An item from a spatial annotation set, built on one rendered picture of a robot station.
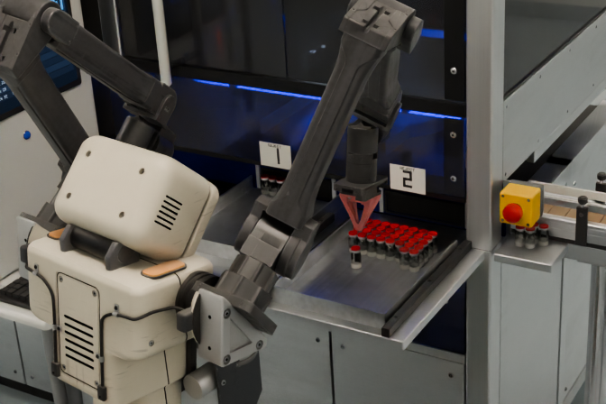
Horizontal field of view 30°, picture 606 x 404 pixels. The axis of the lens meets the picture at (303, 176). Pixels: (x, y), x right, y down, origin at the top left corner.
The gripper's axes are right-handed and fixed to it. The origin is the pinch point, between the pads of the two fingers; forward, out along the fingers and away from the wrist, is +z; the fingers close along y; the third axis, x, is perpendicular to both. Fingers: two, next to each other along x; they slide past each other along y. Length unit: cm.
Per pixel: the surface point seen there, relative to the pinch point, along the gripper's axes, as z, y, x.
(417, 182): 1.0, 36.3, 4.9
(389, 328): 18.7, -1.0, -7.8
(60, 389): 71, 24, 99
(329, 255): 16.7, 22.9, 18.6
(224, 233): 17, 23, 46
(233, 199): 14, 37, 54
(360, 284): 18.0, 14.6, 6.6
